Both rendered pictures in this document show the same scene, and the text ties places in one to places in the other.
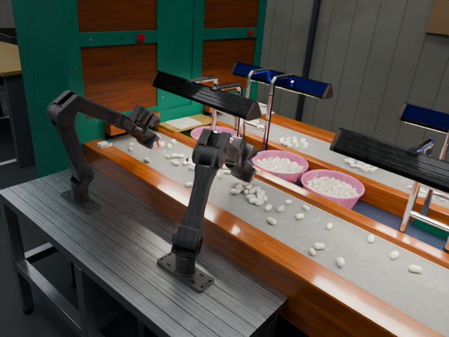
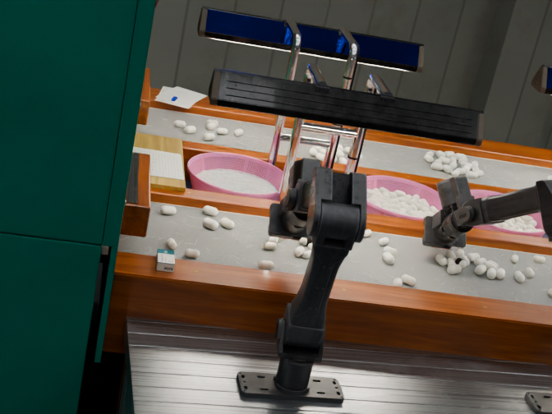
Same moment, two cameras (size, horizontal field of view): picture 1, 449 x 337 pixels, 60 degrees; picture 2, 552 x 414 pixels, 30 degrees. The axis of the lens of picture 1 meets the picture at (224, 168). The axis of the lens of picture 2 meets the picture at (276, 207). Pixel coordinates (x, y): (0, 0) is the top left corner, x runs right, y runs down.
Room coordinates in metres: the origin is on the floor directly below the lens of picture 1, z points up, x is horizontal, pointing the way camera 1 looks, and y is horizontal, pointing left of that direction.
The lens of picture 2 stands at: (0.43, 1.96, 1.73)
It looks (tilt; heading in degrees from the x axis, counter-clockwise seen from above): 23 degrees down; 307
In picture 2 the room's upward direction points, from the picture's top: 12 degrees clockwise
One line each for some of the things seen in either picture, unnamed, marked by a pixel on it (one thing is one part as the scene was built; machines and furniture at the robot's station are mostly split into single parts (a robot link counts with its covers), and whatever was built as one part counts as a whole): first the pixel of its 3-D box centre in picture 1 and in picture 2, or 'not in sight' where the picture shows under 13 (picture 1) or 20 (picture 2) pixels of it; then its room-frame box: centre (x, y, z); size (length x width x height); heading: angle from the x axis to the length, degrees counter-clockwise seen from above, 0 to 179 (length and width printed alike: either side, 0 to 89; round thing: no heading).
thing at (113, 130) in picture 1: (133, 122); (135, 191); (1.90, 0.49, 0.83); 0.30 x 0.06 x 0.07; 138
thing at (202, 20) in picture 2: (278, 78); (312, 39); (2.07, -0.25, 1.08); 0.62 x 0.08 x 0.07; 48
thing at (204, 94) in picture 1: (201, 92); (348, 105); (1.65, 0.13, 1.08); 0.62 x 0.08 x 0.07; 48
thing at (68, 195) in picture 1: (79, 192); (294, 371); (1.34, 0.57, 0.71); 0.20 x 0.07 x 0.08; 52
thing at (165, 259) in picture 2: (104, 144); (165, 260); (1.70, 0.58, 0.77); 0.06 x 0.04 x 0.02; 138
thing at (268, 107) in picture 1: (266, 113); (305, 109); (2.01, -0.20, 0.90); 0.20 x 0.19 x 0.45; 48
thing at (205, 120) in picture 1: (188, 122); (154, 159); (2.12, 0.23, 0.77); 0.33 x 0.15 x 0.01; 138
